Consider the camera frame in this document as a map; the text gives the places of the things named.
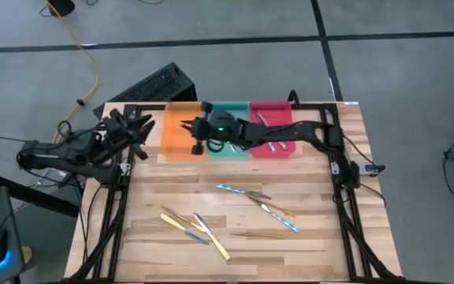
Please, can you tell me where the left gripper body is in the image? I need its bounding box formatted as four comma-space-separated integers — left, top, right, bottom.
102, 109, 147, 160

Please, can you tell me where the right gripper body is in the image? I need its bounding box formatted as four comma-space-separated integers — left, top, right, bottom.
190, 101, 238, 155

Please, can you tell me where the gold knife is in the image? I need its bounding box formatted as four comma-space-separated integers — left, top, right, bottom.
160, 204, 208, 234
244, 192, 297, 219

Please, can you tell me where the silver spoon utensil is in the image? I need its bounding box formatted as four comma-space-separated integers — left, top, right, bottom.
248, 196, 302, 234

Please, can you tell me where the orange plastic bin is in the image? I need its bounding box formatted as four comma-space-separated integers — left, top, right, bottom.
160, 101, 209, 160

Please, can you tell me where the teal plastic bin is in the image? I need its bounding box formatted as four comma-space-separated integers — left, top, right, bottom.
205, 100, 251, 159

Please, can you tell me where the black perforated case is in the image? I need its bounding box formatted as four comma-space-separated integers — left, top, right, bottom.
92, 62, 199, 119

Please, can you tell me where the pink plastic bin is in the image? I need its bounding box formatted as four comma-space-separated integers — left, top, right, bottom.
248, 100, 297, 159

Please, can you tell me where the black stand beam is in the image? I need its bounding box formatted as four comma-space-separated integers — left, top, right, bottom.
0, 171, 81, 218

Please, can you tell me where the black round base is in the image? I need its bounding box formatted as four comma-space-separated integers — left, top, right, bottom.
47, 0, 76, 17

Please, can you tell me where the small gray connector box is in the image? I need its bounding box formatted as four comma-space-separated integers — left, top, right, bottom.
359, 163, 385, 175

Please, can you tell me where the black table frame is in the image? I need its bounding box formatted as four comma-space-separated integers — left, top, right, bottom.
65, 101, 404, 283

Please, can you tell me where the yellow extension cable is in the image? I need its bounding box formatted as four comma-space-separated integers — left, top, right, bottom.
45, 0, 101, 145

